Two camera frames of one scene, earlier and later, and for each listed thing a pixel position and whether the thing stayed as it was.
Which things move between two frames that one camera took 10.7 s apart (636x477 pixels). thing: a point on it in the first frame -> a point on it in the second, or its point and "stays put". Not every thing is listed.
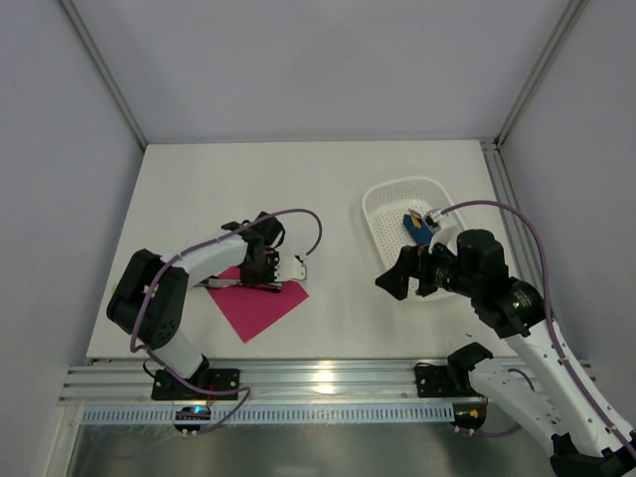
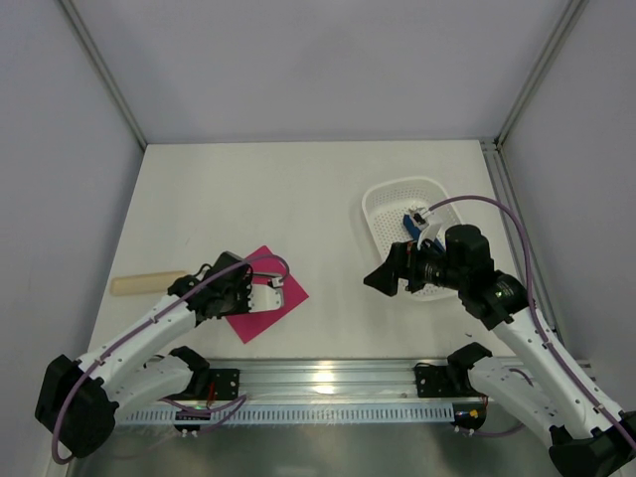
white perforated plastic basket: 389,200 stays put
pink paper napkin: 255,312 stays put
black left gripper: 259,271 -> 243,296
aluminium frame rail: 283,381 stays put
